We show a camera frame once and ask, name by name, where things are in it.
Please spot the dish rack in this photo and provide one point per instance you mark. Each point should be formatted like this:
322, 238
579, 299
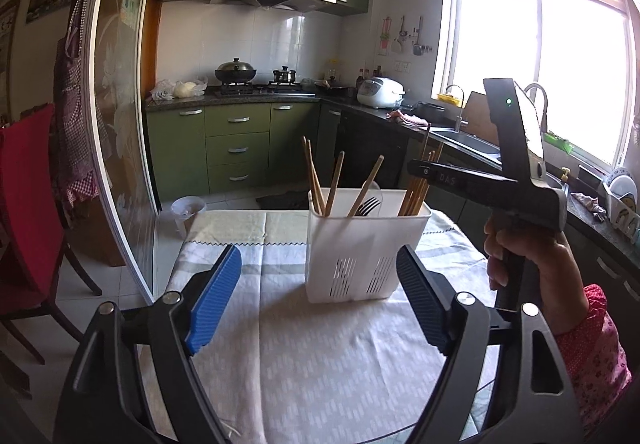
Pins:
622, 219

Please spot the white waste bin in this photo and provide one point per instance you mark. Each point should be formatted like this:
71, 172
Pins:
189, 211

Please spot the gas stove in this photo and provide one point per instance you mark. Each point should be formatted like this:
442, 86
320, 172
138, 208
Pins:
260, 88

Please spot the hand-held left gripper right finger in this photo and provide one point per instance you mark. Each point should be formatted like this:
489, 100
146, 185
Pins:
422, 304

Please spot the white hanging spatula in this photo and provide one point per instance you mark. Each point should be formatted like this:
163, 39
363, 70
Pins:
401, 37

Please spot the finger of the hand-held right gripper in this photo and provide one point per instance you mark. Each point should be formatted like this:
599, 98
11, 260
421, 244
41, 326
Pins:
416, 169

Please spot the green base cabinets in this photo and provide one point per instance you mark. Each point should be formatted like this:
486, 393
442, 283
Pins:
235, 144

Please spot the grey rag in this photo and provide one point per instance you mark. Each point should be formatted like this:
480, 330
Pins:
590, 204

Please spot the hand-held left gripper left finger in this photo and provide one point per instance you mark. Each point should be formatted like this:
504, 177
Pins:
215, 299

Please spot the black lidded wok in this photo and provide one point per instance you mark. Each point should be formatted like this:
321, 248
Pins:
235, 72

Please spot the black frying pan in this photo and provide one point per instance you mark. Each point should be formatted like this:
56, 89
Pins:
337, 88

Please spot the green windowsill item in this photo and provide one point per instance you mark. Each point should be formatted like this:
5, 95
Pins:
557, 143

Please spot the framed wall picture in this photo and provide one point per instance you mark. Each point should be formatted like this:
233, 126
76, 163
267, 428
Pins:
7, 44

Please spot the checked hanging apron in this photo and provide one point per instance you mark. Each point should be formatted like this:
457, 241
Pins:
75, 134

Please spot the person's right hand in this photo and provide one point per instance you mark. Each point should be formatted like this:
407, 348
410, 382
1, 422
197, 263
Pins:
555, 284

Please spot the group of wooden chopsticks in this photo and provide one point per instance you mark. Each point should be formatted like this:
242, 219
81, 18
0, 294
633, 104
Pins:
414, 196

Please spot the person's right forearm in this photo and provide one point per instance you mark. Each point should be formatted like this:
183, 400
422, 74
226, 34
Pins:
595, 354

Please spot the black pot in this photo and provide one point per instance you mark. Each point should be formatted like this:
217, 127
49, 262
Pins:
431, 113

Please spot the white slotted utensil holder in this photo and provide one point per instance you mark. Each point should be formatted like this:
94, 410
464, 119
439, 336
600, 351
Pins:
350, 244

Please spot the red cloth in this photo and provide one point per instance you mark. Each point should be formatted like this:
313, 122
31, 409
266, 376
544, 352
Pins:
407, 119

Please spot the plastic bag with food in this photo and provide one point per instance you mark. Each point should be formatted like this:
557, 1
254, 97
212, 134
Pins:
185, 89

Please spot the dark floor mat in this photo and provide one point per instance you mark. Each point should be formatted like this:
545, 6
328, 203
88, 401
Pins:
282, 200

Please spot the wooden cutting board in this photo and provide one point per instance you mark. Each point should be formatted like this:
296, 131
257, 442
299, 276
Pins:
480, 122

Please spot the dark sauce bottles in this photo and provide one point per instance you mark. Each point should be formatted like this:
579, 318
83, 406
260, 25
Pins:
369, 77

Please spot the black fork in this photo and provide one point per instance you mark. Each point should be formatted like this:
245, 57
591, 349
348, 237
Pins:
370, 207

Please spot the flower print glass door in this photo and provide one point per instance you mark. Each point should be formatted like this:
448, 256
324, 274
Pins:
120, 149

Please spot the steel sink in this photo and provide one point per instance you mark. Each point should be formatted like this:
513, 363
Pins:
467, 140

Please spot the white rice cooker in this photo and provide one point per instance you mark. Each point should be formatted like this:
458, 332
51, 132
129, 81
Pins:
380, 93

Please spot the hanging kitchen tool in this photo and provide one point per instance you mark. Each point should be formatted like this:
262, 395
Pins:
419, 37

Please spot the white striped tablecloth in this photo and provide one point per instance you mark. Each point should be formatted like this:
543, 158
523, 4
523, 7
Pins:
300, 364

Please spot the kitchen window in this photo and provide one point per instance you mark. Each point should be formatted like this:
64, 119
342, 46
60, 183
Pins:
575, 64

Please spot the yellow plastic item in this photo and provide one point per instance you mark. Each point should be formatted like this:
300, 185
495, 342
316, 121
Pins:
448, 98

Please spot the red chair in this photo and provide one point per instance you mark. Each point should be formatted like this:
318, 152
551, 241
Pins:
30, 204

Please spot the wall socket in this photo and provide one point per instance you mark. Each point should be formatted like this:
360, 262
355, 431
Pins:
402, 66

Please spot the pink hanging item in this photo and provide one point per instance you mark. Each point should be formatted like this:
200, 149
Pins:
384, 35

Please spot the chrome faucet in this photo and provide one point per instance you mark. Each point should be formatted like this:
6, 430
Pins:
544, 117
459, 122

